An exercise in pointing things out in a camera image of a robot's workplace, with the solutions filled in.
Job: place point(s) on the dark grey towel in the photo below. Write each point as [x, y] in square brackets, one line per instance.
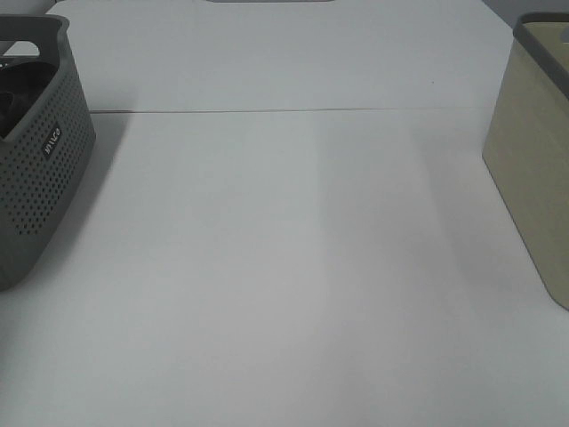
[21, 85]

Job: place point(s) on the beige bin with grey rim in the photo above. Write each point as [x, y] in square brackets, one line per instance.
[526, 147]

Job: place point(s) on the grey perforated plastic basket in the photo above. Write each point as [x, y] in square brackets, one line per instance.
[44, 156]

